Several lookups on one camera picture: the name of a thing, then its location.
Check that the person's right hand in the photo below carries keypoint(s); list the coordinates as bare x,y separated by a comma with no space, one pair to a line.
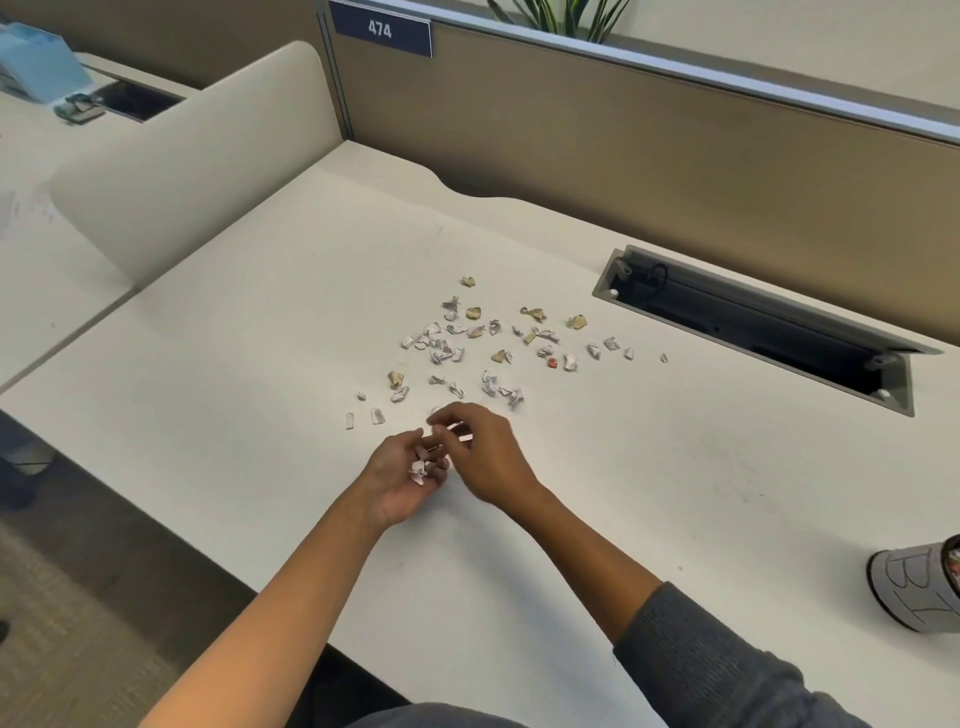
495,457

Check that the person's left hand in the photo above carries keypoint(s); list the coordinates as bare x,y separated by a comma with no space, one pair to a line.
390,487

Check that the person's right fingers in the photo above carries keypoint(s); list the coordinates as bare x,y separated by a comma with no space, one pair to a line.
459,414

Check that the person's left thumb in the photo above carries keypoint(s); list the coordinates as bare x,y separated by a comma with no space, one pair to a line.
401,444

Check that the small paper scrap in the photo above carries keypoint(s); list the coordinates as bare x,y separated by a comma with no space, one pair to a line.
459,428

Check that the white paper scrap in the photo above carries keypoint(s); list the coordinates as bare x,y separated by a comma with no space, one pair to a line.
420,471

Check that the person's left forearm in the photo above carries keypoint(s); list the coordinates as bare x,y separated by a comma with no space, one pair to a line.
285,600

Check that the person's right forearm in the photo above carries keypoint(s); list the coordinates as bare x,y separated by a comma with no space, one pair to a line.
577,547

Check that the scattered pile of paper bits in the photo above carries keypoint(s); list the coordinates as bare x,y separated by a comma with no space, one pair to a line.
469,312

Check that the beige side divider panel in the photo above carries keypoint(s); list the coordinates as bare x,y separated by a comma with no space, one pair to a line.
217,157

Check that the brown desk partition panel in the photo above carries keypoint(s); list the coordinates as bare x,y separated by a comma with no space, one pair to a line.
675,142

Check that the grey sweater sleeve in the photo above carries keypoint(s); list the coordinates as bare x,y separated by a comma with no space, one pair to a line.
720,667

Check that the blue number sign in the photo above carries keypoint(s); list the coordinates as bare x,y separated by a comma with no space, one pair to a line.
380,28

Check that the green plant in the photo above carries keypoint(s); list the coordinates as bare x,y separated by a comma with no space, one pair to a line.
566,15

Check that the light blue box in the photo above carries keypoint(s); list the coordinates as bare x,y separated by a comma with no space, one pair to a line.
37,64

